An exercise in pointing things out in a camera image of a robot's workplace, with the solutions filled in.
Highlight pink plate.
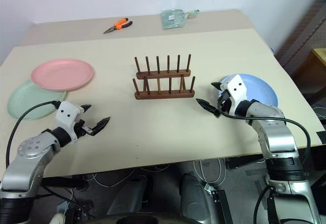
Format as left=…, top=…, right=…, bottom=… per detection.
left=31, top=58, right=95, bottom=91

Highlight brown pegboard panel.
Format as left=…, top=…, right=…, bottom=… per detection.
left=276, top=0, right=326, bottom=82

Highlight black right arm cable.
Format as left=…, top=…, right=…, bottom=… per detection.
left=217, top=99, right=312, bottom=177

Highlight black flat object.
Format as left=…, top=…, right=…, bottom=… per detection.
left=315, top=131, right=326, bottom=145

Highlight green plate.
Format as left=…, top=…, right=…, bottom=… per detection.
left=7, top=79, right=68, bottom=121

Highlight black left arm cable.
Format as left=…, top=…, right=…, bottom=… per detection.
left=5, top=100, right=61, bottom=170

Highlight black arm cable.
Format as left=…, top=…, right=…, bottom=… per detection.
left=5, top=100, right=61, bottom=170
left=217, top=99, right=312, bottom=177

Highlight wooden dish rack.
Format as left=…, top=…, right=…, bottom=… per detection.
left=132, top=54, right=196, bottom=100

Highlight wooden cabinet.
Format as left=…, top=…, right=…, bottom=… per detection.
left=292, top=47, right=326, bottom=103

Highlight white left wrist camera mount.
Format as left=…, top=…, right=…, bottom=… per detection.
left=55, top=101, right=85, bottom=143

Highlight dark rounded shape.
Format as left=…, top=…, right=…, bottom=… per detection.
left=180, top=172, right=218, bottom=224
left=106, top=175, right=154, bottom=217

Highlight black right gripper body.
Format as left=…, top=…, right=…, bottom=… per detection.
left=217, top=90, right=232, bottom=116

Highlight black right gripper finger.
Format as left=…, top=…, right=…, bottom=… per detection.
left=210, top=81, right=227, bottom=91
left=195, top=98, right=222, bottom=119

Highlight orange handled pliers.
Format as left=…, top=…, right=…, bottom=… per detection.
left=103, top=17, right=133, bottom=35

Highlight white cables under table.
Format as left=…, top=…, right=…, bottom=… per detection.
left=193, top=158, right=228, bottom=184

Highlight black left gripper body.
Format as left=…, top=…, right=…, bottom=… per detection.
left=74, top=119, right=94, bottom=138

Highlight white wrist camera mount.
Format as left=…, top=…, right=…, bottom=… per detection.
left=55, top=101, right=85, bottom=143
left=220, top=74, right=250, bottom=117

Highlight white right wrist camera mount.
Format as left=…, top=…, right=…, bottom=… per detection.
left=220, top=74, right=250, bottom=117

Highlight clear plastic bag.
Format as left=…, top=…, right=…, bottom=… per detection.
left=160, top=9, right=200, bottom=30

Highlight blue plate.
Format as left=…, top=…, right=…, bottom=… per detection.
left=219, top=73, right=279, bottom=108

